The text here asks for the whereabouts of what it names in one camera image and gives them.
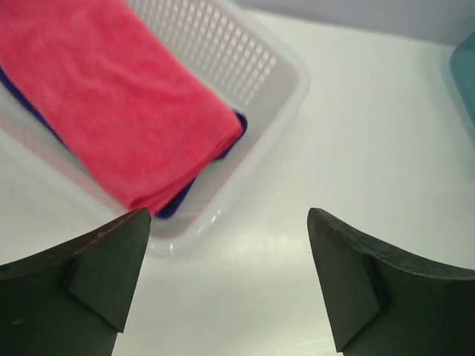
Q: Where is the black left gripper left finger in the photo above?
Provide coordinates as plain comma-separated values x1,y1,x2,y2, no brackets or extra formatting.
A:
1,208,151,355

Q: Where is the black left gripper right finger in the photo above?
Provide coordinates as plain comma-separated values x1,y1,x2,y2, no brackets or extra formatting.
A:
307,208,474,355

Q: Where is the pink towel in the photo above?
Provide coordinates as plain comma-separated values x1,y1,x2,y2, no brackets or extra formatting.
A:
1,1,243,214

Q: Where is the white perforated plastic basket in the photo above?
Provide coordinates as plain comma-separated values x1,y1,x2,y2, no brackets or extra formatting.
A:
0,0,312,258

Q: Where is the teal translucent plastic tub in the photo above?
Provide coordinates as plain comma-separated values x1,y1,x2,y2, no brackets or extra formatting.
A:
450,33,475,123

